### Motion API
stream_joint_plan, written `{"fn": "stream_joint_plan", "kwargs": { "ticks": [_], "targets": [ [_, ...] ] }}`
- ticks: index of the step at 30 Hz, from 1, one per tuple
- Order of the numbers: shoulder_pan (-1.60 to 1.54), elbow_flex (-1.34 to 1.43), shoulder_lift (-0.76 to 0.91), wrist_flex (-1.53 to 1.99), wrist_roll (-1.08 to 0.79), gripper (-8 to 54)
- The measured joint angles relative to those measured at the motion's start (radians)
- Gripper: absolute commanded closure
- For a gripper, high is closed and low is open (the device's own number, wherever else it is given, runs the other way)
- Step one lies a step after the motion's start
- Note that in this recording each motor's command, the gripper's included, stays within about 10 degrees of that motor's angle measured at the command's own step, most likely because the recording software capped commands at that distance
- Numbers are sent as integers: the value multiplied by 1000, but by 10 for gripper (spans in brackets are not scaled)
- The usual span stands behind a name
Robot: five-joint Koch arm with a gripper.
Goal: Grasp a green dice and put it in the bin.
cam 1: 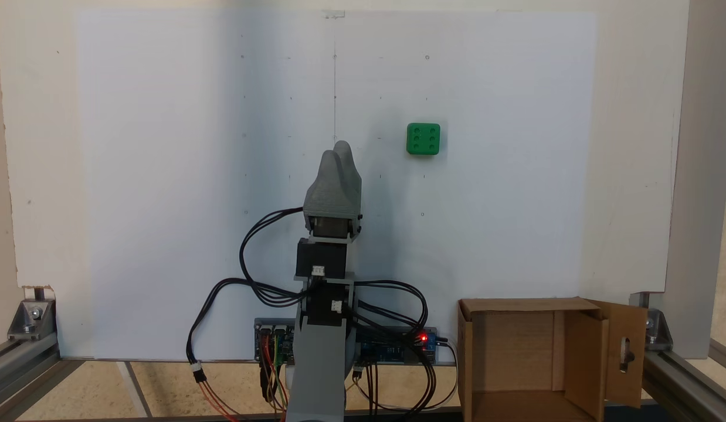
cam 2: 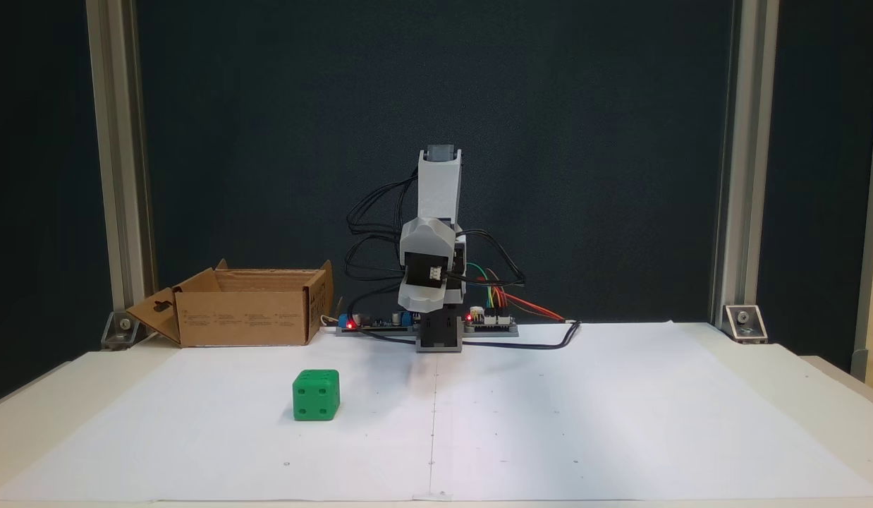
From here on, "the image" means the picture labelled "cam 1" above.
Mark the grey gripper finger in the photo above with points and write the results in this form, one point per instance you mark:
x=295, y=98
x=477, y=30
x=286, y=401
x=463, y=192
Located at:
x=350, y=187
x=325, y=187

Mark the white paper sheet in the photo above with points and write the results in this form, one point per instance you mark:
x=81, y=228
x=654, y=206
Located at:
x=163, y=176

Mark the metal corner bracket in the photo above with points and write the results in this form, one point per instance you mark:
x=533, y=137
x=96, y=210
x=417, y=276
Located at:
x=31, y=319
x=656, y=328

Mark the blue circuit board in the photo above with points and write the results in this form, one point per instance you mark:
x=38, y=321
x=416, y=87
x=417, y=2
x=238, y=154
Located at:
x=392, y=353

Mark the aluminium frame post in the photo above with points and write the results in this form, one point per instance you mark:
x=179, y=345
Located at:
x=700, y=176

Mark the brown cardboard box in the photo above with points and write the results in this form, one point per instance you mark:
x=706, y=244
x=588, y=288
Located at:
x=515, y=351

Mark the green die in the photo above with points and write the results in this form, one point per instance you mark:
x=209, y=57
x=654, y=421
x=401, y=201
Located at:
x=423, y=139

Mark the aluminium frame rail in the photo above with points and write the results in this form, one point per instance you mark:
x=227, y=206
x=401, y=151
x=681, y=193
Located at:
x=23, y=369
x=691, y=387

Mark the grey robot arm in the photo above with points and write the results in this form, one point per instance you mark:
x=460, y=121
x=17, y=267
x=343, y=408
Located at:
x=319, y=363

